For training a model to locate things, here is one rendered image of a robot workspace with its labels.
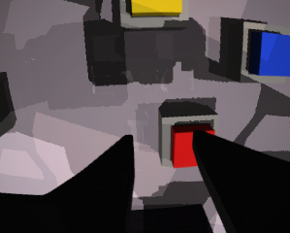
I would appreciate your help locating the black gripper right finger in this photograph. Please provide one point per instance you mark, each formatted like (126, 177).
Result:
(250, 190)

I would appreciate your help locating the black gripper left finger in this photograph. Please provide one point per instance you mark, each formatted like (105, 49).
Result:
(97, 200)

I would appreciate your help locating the red button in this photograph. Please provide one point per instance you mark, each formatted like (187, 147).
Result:
(175, 133)

